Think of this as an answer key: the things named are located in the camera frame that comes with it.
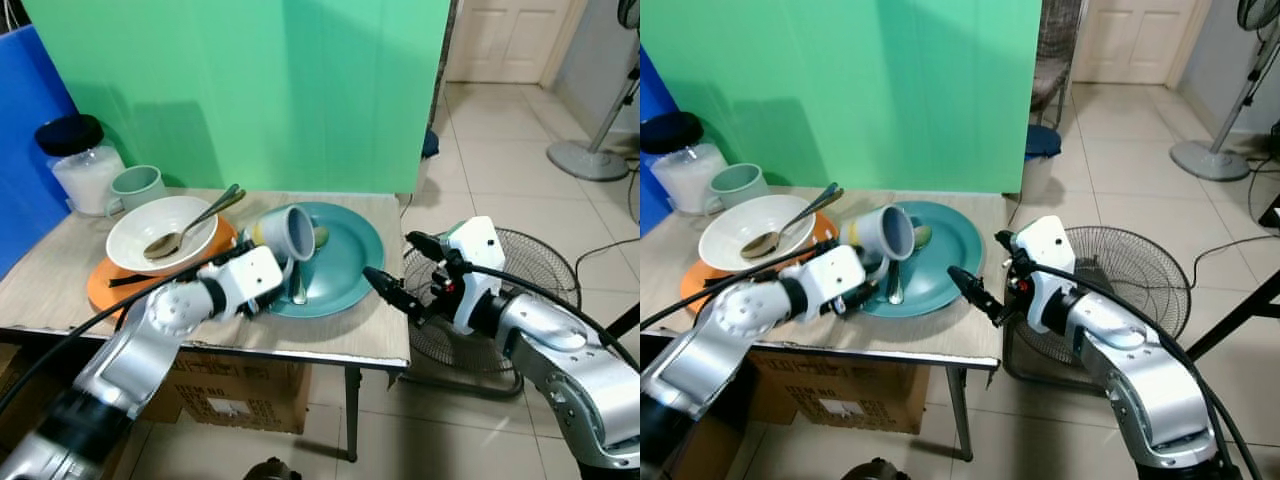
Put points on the grey-blue cup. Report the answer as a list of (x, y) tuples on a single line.
[(285, 232), (885, 232)]

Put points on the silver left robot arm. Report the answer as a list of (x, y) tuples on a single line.
[(700, 360), (130, 355)]

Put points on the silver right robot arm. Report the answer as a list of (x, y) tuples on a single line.
[(1140, 370), (565, 370)]

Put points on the short metal spoon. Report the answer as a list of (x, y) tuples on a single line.
[(300, 290), (894, 290)]

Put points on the teal plate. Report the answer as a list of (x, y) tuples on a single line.
[(950, 260), (350, 260)]

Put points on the wooden table with metal legs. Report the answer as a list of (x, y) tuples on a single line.
[(950, 340), (350, 335)]

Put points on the brown cardboard box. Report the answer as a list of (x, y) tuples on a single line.
[(850, 390), (240, 390)]

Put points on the bin with blue lid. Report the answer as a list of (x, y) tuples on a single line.
[(430, 148), (1042, 145)]

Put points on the long metal spoon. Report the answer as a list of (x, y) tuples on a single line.
[(762, 243), (165, 245)]

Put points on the white bowl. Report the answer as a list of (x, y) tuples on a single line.
[(730, 232), (140, 235)]

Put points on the pale green mug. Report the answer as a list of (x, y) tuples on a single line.
[(135, 188), (738, 185)]

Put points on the orange plate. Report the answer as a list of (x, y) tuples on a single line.
[(105, 285), (695, 285)]

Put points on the black diagonal bar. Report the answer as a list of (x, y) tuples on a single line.
[(625, 322), (1235, 315)]

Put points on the green backdrop board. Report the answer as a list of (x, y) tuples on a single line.
[(250, 90), (850, 90)]

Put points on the grey standing fan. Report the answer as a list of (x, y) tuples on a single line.
[(585, 160), (1210, 160)]

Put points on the woven rattan chair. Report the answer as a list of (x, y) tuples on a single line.
[(1055, 60)]

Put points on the clear jar with black lid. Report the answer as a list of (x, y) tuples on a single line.
[(85, 175), (685, 170)]

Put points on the cream panel door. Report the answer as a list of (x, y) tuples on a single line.
[(505, 40), (1135, 40)]

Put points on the blue board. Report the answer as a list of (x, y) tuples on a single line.
[(650, 150), (25, 160)]

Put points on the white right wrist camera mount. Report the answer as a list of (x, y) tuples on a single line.
[(478, 250), (1048, 255)]

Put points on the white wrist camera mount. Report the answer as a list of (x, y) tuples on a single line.
[(478, 250), (245, 275), (1048, 255), (825, 275)]

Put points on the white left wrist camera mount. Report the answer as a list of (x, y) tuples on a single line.
[(245, 275), (825, 275)]

